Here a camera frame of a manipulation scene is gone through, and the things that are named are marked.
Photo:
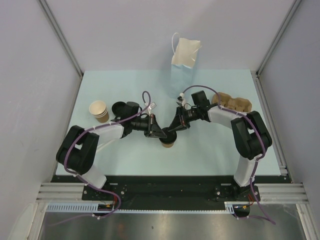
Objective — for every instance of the aluminium frame post right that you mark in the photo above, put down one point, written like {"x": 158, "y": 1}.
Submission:
{"x": 279, "y": 35}

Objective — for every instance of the stack of paper cups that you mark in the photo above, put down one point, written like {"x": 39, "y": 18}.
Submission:
{"x": 99, "y": 110}

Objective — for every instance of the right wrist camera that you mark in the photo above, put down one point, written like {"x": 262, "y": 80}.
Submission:
{"x": 181, "y": 101}

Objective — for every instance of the black plastic cup lid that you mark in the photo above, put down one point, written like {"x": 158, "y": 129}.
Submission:
{"x": 171, "y": 136}

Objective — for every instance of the brown paper coffee cup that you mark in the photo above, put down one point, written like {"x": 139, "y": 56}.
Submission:
{"x": 167, "y": 144}

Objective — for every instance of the stack of black lids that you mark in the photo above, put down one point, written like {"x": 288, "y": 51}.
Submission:
{"x": 120, "y": 110}

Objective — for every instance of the white wrapped straw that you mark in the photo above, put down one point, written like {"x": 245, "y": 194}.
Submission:
{"x": 101, "y": 146}

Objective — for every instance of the light blue paper bag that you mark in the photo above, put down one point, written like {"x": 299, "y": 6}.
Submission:
{"x": 183, "y": 62}

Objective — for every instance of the brown pulp cup carrier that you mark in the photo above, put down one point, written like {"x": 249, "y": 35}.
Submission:
{"x": 237, "y": 104}

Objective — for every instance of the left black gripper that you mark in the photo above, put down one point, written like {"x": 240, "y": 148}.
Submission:
{"x": 155, "y": 128}

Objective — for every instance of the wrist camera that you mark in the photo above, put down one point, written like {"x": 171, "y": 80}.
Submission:
{"x": 152, "y": 106}
{"x": 181, "y": 101}

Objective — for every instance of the aluminium frame post left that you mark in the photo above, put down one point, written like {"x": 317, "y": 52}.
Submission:
{"x": 49, "y": 14}

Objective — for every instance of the white slotted cable duct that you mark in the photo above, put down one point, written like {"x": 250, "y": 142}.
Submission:
{"x": 103, "y": 208}

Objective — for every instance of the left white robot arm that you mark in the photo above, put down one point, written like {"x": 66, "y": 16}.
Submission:
{"x": 78, "y": 149}

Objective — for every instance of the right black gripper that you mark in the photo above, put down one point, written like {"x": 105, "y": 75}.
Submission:
{"x": 181, "y": 111}

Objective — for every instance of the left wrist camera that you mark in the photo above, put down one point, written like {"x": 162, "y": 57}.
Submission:
{"x": 152, "y": 106}

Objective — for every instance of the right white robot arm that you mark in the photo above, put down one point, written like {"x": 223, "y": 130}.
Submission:
{"x": 250, "y": 134}

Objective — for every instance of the aluminium frame post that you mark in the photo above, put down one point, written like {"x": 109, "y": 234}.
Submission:
{"x": 279, "y": 35}
{"x": 49, "y": 14}

